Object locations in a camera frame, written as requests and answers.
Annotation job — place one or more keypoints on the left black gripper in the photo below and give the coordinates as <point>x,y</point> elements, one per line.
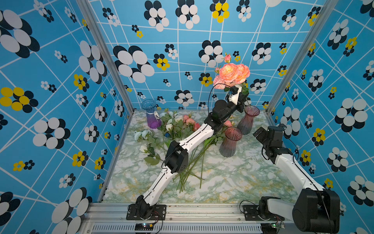
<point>242,95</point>

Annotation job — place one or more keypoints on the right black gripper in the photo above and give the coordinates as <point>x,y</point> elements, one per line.
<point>262,135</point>

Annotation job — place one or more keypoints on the blue purple glass vase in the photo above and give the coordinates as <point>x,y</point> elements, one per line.
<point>153,119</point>

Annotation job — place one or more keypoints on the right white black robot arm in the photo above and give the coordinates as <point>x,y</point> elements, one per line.
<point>316,209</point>

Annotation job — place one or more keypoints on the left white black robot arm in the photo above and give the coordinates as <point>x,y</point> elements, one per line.
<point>177,156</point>

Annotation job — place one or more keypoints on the rear pink grey glass vase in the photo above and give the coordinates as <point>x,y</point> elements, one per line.
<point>246,123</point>

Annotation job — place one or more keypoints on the pink grey glass vase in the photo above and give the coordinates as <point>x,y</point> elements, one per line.
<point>228,146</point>
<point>246,123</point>

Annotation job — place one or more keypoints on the front pink grey glass vase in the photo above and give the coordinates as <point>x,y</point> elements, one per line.
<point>228,146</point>

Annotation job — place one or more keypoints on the pile of artificial flowers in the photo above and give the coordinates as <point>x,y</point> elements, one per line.
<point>175,127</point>

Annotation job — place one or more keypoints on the right controller circuit board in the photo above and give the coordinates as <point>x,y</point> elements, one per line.
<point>269,228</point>

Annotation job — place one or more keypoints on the controller circuit board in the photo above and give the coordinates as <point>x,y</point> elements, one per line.
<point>146,227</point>
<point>269,228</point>

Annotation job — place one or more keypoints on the left controller circuit board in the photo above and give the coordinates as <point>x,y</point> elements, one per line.
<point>146,227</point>

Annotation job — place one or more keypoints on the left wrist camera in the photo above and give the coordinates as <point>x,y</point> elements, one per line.
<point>233,94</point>

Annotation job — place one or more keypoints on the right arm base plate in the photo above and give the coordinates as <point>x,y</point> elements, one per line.
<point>254,213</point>

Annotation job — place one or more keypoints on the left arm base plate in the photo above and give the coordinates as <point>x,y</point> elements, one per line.
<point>156,212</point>

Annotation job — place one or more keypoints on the right corner aluminium post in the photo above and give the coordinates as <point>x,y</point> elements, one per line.
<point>326,11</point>

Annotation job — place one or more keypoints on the corner aluminium post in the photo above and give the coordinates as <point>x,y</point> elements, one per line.
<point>97,35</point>
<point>326,11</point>

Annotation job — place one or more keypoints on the aluminium front rail frame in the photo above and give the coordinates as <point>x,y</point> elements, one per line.
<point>195,218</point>

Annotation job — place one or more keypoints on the left corner aluminium post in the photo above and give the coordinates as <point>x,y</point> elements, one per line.
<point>97,35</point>

